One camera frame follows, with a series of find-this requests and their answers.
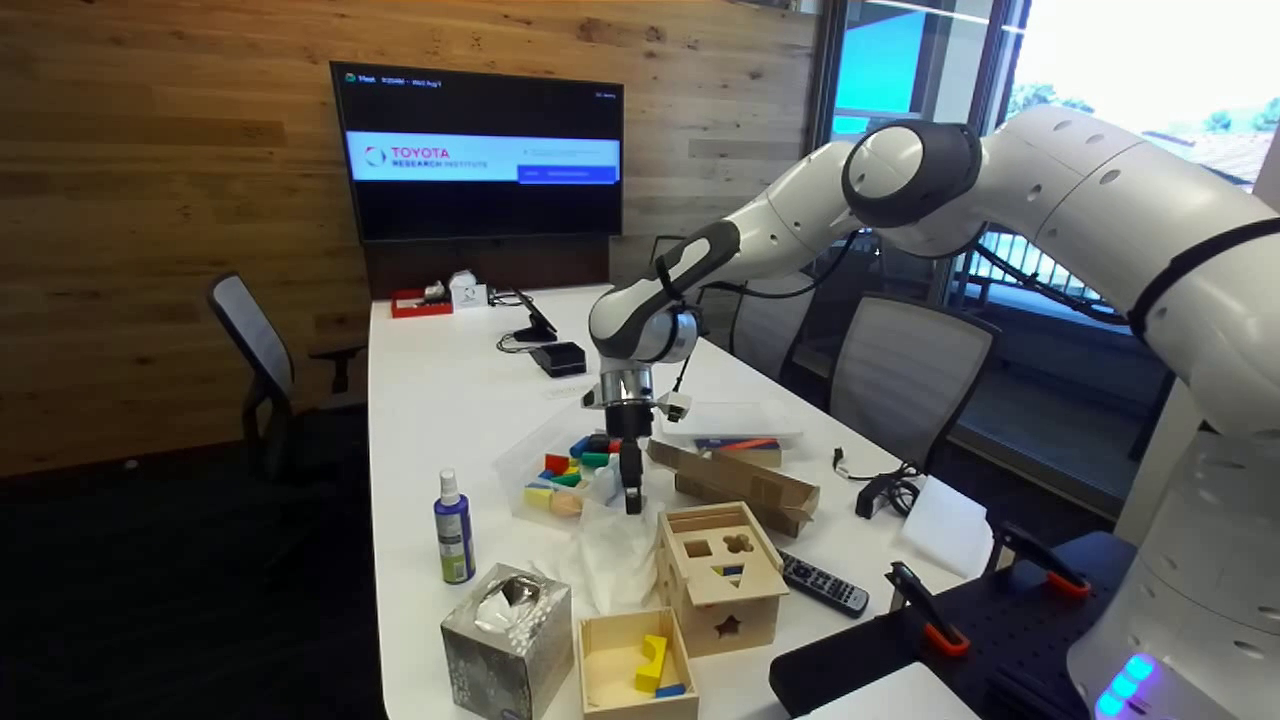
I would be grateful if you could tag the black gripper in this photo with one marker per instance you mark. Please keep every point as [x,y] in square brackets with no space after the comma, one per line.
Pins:
[628,420]

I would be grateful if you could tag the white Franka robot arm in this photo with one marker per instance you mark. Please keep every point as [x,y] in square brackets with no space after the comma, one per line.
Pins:
[1064,175]

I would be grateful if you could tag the white tissue in box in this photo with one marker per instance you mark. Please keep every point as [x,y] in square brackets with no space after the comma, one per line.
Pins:
[504,613]

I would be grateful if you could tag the grey tissue box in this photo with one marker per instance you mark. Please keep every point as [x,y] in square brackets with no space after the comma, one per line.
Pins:
[504,660]

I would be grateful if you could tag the clear tub of coloured blocks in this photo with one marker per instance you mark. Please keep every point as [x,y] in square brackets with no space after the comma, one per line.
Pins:
[561,482]

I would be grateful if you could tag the long wooden box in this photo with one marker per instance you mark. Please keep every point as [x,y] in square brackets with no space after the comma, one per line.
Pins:
[740,486]

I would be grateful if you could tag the clear plastic container with pens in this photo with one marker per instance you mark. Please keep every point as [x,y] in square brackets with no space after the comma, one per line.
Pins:
[733,418]

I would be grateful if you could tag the wooden shape sorter box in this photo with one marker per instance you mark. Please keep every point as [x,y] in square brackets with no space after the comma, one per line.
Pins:
[720,583]

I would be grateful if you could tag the small black device box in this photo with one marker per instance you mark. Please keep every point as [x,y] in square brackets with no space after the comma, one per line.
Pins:
[561,358]

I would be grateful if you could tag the yellow wooden block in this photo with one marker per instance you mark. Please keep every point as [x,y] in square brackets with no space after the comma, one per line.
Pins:
[651,660]

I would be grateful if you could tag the bottle with purple label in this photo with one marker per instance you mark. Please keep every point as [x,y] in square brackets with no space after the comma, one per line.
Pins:
[453,535]

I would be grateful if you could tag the black tablet stand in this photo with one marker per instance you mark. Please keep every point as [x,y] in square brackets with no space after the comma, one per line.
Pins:
[539,322]

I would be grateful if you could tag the shallow wooden tray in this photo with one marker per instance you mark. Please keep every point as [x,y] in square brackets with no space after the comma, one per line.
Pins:
[605,664]

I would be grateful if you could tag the grey mesh office chair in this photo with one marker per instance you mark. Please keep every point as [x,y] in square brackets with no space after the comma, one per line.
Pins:
[772,333]
[909,375]

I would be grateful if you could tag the small blue block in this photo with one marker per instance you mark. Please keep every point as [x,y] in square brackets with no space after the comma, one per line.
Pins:
[671,688]

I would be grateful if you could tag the grey remote control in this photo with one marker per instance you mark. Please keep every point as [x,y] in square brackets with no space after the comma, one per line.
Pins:
[825,585]

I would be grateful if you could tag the dark wooden cabinet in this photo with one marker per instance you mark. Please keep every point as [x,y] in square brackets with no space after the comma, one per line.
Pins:
[485,265]

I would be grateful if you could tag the flat red box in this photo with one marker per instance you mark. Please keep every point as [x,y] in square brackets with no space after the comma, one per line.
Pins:
[420,306]

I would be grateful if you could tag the white paper bag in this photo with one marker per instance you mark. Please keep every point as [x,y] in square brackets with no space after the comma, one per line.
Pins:
[951,527]

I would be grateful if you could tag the grey office chair with armrests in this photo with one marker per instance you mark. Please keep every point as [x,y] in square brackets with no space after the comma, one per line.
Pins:
[254,343]

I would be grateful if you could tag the blue chair seat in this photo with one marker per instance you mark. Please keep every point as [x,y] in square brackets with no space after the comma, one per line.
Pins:
[1052,642]

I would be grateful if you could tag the dark balcony railing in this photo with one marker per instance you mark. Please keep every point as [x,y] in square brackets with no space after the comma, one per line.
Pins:
[1043,282]

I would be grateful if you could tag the black wall television screen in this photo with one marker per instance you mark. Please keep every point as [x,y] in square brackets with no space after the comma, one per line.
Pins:
[483,146]

